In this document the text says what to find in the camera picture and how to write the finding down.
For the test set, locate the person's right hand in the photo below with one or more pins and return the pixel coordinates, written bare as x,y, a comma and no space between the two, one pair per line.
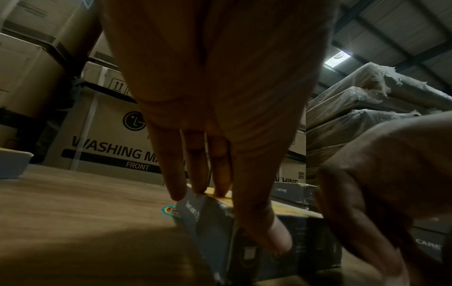
388,173

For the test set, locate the person's left hand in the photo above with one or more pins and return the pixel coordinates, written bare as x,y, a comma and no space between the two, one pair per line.
219,69

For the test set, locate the group of yellow boxes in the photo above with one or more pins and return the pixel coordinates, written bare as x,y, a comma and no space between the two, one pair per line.
14,164

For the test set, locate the plastic wrapped cardboard stack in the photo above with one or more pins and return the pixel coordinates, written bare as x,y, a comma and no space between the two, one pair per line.
353,111

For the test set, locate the black stretch wrap band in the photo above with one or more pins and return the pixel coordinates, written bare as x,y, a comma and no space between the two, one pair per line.
91,88

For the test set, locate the stack of large printed cartons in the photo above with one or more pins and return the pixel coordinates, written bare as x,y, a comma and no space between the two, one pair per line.
99,134

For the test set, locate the round green red sticker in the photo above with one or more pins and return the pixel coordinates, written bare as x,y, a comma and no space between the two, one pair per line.
168,211

